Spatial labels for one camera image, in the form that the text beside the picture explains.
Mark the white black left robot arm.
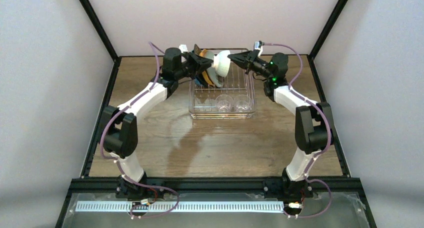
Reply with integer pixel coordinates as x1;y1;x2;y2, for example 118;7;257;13
98;47;214;193

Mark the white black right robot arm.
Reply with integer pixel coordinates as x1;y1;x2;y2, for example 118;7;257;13
227;49;334;183

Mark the orange polka dot plate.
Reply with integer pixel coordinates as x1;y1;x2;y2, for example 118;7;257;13
199;49;215;87

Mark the black floral square plate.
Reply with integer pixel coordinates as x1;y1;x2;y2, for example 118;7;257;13
192;44;202;59

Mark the metal wire dish rack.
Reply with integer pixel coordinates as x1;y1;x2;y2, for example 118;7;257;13
188;63;256;119

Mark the pale green flower plate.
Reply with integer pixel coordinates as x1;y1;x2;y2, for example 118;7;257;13
202;49;223;88

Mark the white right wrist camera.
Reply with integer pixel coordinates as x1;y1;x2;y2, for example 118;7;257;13
253;40;264;58

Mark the small clear plastic cup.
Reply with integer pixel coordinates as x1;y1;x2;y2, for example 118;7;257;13
215;94;234;113

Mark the blue polka dot plate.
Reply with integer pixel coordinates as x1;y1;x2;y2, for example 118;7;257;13
194;76;203;87

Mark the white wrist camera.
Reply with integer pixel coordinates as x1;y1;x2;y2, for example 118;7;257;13
253;40;264;58
178;44;188;53

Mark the pale green glass bowl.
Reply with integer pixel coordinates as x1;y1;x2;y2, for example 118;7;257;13
213;50;231;78

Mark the black aluminium frame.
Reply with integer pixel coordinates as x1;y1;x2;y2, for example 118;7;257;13
55;0;377;228

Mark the white slotted cable duct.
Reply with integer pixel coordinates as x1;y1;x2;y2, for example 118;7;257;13
73;201;284;213

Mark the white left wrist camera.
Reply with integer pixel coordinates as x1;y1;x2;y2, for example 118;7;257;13
178;44;188;53

